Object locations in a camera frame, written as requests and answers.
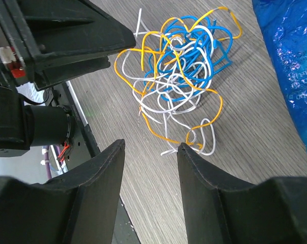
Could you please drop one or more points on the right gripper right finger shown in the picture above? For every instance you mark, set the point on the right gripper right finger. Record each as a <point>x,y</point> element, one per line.
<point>220,208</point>

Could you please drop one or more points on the blue Doritos chip bag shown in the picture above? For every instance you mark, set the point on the blue Doritos chip bag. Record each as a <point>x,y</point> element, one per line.
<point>283,25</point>

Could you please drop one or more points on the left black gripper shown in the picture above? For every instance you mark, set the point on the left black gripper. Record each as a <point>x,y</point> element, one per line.
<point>50,42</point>

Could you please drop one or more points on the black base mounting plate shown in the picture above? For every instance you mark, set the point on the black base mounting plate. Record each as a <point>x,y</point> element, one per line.
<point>74,132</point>

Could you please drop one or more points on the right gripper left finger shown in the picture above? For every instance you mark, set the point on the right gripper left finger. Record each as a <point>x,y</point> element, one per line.
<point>36,213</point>

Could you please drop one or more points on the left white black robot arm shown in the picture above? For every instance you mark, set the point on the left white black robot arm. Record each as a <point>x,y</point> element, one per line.
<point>27,119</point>

